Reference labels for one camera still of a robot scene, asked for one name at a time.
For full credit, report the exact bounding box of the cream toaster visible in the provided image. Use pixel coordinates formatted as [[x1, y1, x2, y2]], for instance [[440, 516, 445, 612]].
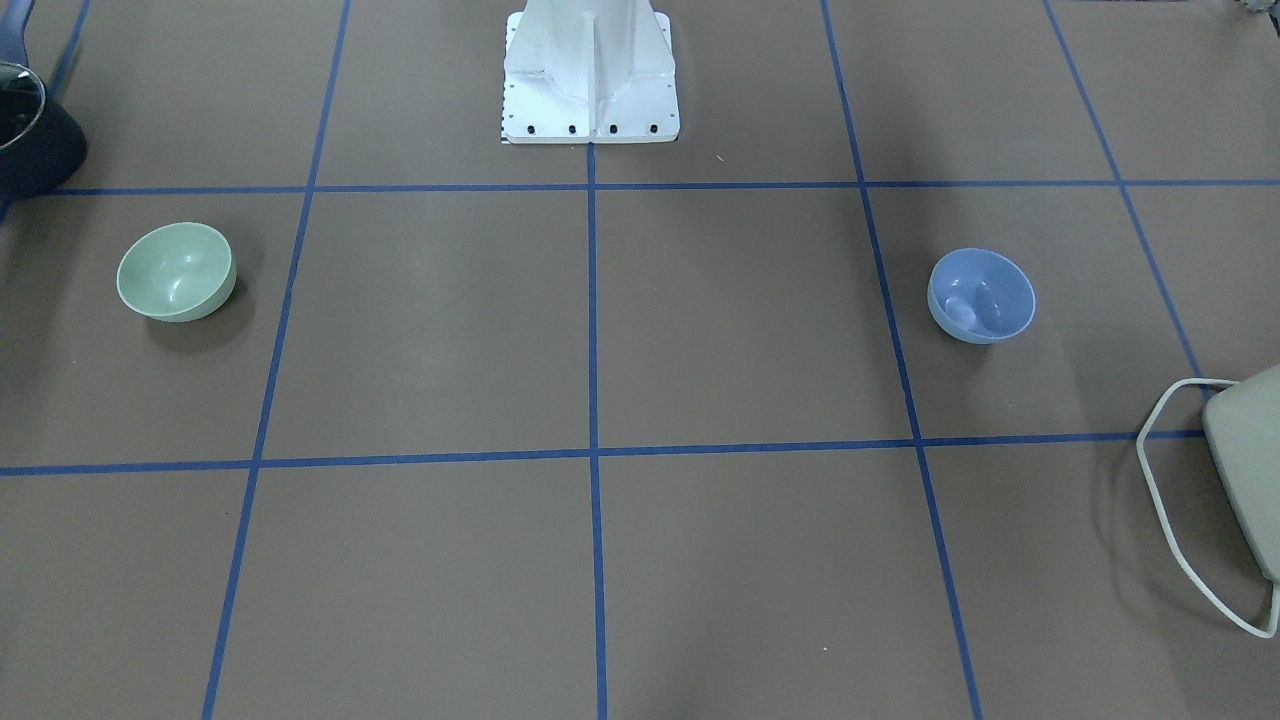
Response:
[[1202, 366, 1279, 582]]

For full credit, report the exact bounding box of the blue bowl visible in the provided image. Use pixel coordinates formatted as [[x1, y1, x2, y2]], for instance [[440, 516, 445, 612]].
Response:
[[925, 247, 1038, 345]]

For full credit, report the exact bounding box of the white toaster power cable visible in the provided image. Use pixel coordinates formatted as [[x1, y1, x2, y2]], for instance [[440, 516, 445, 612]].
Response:
[[1137, 378, 1280, 639]]

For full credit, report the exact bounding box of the green bowl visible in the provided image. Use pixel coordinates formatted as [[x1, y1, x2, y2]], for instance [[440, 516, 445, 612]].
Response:
[[115, 222, 238, 323]]

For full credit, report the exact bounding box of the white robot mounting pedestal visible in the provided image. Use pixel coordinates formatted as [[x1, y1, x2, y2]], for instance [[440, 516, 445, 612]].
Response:
[[500, 1, 681, 145]]

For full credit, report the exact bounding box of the dark blue saucepan with lid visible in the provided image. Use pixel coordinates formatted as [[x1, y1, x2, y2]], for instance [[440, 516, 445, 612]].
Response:
[[1, 1, 87, 202]]

